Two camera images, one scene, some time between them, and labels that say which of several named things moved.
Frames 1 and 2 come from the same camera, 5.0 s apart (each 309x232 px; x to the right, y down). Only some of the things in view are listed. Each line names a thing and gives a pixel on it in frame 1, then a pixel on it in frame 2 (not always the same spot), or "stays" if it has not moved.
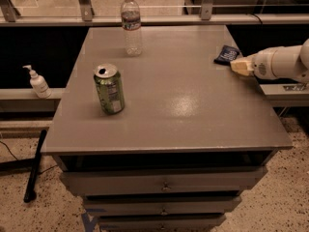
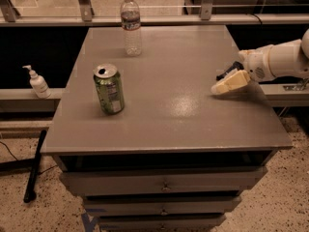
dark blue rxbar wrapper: [226, 55] -> [237, 65]
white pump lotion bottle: [39, 83] stays
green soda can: [110, 88] stays
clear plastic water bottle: [131, 25] stays
